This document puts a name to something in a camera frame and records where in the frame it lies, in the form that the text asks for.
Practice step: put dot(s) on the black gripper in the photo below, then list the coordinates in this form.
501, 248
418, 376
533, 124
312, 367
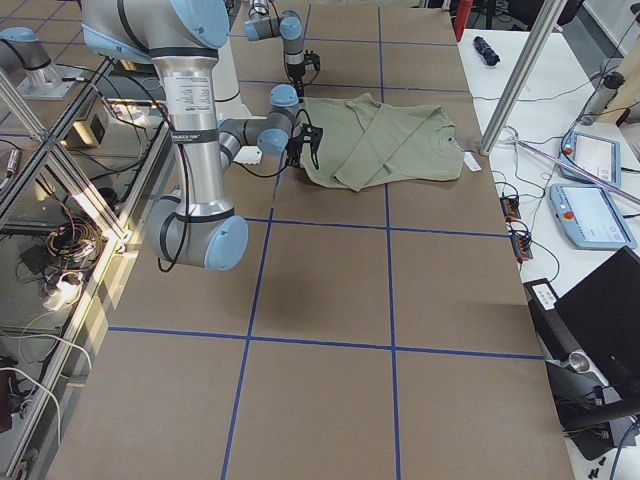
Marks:
296, 72
295, 148

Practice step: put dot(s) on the green long-sleeve shirt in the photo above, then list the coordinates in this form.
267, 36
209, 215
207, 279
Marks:
368, 143

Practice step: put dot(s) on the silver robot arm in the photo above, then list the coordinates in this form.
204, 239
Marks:
264, 23
197, 224

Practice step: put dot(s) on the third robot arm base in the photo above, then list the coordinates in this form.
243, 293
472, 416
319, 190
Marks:
21, 49

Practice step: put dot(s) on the white central pillar base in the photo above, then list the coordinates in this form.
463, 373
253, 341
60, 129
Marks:
228, 101

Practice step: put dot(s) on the white shirt price tag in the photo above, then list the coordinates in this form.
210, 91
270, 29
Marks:
471, 162

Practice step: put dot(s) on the red cylinder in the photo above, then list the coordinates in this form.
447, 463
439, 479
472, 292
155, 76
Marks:
461, 19

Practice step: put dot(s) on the folded dark blue umbrella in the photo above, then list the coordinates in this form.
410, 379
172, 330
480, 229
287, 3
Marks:
485, 51

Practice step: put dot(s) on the near blue teach pendant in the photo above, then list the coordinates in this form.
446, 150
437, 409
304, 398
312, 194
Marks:
589, 217

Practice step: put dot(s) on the blue teach pendant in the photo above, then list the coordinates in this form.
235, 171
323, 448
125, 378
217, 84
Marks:
598, 156
589, 217

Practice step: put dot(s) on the far blue teach pendant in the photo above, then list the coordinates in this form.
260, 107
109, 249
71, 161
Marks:
598, 156

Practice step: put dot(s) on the dark water bottle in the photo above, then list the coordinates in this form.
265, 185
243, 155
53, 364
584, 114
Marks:
607, 89

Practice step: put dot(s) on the black laptop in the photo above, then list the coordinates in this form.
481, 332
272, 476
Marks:
602, 314

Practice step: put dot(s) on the black stand device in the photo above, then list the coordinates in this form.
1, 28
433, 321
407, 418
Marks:
589, 410

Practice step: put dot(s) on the aluminium frame post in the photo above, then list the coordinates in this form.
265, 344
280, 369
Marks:
536, 40

